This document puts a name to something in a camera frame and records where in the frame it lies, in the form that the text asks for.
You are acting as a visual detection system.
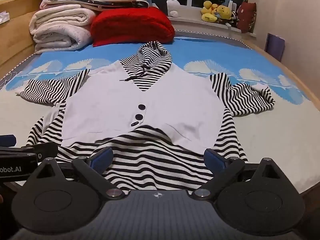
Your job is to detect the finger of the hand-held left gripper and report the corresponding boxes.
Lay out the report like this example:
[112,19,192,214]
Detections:
[0,142,59,160]
[0,135,17,146]

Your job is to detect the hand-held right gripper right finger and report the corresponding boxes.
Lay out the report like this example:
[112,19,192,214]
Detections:
[194,149,290,200]

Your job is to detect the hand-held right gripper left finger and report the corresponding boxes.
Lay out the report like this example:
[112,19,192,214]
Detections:
[26,147,127,199]

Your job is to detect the striped hooded shirt white front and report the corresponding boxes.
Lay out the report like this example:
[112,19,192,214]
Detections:
[15,41,276,192]

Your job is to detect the blue and white bed sheet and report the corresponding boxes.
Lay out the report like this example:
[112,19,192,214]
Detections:
[0,34,320,195]

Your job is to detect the folded white quilt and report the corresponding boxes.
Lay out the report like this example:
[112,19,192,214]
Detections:
[32,26,93,54]
[29,5,97,35]

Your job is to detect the purple box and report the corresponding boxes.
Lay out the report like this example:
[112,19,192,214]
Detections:
[264,33,285,62]

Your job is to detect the red knitted pillow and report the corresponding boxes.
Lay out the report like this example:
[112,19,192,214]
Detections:
[90,7,175,47]

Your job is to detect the brown red box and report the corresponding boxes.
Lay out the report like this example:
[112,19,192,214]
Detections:
[236,2,257,33]

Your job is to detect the yellow plush toy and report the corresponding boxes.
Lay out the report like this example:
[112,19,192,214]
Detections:
[215,5,236,22]
[201,1,220,22]

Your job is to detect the dark patterned folded cloth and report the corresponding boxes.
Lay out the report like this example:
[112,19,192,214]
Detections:
[71,0,150,12]

